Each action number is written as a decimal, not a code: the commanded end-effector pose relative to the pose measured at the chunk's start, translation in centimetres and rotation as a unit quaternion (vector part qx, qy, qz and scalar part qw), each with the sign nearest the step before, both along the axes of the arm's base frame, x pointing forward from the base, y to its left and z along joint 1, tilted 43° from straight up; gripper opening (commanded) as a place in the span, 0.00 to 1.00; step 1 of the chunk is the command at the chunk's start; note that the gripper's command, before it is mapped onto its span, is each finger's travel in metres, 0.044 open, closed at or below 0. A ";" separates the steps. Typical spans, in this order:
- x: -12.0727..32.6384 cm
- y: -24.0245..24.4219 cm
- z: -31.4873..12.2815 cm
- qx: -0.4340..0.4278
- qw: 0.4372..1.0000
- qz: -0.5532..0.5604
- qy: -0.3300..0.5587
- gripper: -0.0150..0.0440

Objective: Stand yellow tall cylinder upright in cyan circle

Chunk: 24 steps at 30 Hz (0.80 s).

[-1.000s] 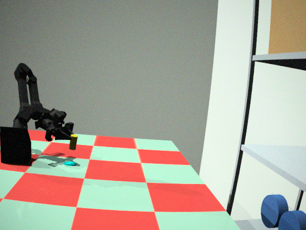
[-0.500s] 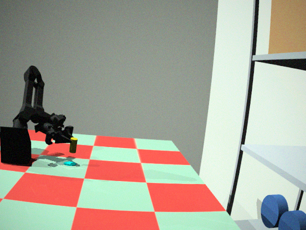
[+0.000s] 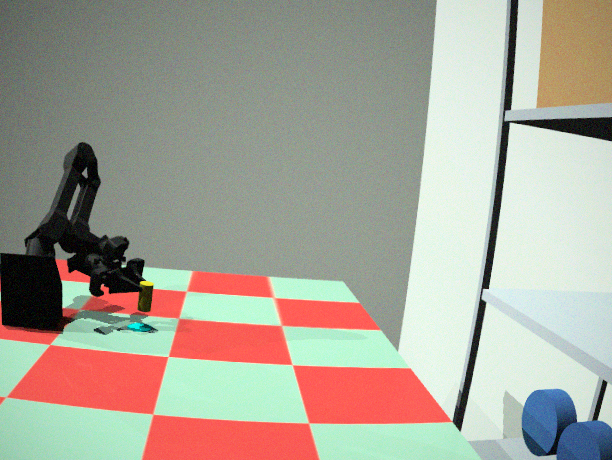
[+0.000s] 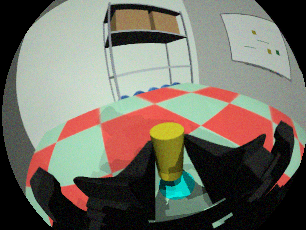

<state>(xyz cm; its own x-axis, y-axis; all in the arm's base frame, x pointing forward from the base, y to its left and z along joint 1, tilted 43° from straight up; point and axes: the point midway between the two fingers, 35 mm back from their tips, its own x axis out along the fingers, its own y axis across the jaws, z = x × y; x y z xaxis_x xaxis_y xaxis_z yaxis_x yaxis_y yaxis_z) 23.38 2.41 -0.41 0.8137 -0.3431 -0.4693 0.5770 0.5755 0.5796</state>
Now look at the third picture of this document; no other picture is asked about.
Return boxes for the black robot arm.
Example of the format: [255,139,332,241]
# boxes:
[24,142,129,277]

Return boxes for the yellow cylinder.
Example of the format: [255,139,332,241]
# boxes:
[137,281,154,313]

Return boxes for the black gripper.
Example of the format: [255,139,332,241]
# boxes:
[88,255,146,298]

